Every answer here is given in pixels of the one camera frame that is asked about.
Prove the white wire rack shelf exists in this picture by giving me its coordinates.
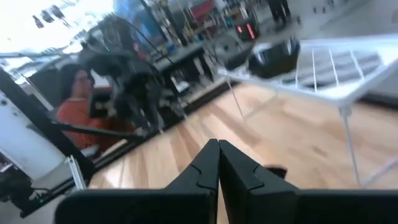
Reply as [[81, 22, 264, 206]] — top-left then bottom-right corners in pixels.
[[217, 33, 398, 187]]

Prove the black office desk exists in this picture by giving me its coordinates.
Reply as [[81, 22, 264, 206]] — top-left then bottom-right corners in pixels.
[[154, 42, 217, 86]]

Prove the black square wavy mini plate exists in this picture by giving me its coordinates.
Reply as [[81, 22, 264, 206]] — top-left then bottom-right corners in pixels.
[[248, 36, 302, 79]]

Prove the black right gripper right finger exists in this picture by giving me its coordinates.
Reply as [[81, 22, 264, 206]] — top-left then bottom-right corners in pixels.
[[219, 139, 398, 224]]

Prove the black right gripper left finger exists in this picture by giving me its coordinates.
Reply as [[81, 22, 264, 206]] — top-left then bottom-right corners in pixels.
[[55, 139, 220, 224]]

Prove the person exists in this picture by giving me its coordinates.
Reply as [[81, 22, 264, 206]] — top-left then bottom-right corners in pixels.
[[267, 0, 293, 24], [55, 63, 137, 150]]

